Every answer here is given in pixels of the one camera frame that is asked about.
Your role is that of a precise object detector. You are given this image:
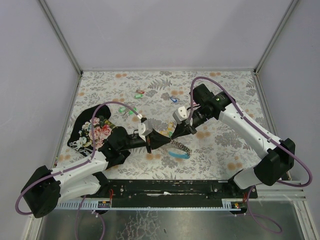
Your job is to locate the aluminium frame post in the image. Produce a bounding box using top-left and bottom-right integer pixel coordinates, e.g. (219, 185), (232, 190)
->
(253, 0), (300, 76)
(36, 0), (83, 76)

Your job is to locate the right aluminium frame post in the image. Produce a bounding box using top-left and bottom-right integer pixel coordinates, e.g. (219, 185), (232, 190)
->
(253, 0), (300, 76)

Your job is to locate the green key tag left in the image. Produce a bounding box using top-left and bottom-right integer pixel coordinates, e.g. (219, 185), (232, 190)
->
(118, 107), (126, 113)

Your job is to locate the white cable duct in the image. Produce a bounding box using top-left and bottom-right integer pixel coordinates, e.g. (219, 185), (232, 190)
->
(221, 199), (247, 214)
(55, 199), (111, 211)

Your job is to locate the floral table mat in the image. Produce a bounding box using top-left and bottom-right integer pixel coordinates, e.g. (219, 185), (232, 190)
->
(65, 71), (267, 180)

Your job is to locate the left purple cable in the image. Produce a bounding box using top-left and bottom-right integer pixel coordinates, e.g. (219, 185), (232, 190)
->
(15, 101), (146, 240)

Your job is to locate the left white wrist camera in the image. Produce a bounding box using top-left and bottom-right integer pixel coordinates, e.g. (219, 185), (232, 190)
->
(137, 119), (153, 138)

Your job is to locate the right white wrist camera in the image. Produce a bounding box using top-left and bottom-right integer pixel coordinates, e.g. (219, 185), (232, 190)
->
(172, 106), (189, 125)

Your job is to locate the black floral cloth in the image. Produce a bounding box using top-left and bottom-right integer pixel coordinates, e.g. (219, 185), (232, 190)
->
(67, 105), (120, 157)

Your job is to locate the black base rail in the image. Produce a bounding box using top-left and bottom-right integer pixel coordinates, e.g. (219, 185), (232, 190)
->
(92, 179), (250, 208)

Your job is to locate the left aluminium frame post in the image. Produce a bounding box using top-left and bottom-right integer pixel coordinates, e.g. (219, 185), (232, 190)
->
(36, 0), (83, 76)

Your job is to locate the left white cable duct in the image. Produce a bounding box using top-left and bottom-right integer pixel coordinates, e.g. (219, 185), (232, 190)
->
(55, 199), (111, 211)

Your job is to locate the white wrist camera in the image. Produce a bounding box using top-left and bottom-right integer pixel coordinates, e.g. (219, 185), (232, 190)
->
(137, 119), (153, 138)
(172, 106), (189, 125)

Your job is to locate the yellow key tag upper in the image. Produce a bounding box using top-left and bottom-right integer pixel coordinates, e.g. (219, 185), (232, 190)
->
(167, 122), (174, 131)

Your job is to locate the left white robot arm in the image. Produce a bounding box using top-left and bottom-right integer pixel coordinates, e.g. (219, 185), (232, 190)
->
(20, 123), (171, 218)

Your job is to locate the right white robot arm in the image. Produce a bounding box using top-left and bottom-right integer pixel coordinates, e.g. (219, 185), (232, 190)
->
(171, 84), (296, 189)

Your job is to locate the right white cable duct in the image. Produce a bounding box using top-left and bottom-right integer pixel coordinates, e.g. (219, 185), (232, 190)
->
(221, 199), (247, 214)

